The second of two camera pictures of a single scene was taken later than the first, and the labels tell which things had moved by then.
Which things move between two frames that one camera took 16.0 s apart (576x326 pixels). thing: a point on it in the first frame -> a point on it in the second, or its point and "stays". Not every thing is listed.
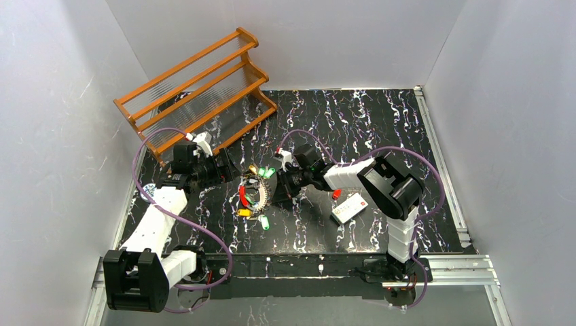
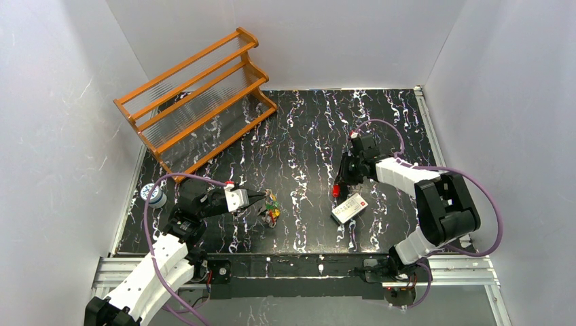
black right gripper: (283, 187) -> (347, 167)
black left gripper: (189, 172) -> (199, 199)
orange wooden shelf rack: (211, 94) stays
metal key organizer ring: (255, 193) -> (272, 211)
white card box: (349, 208) stays
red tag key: (336, 193) stays
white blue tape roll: (151, 189) stays
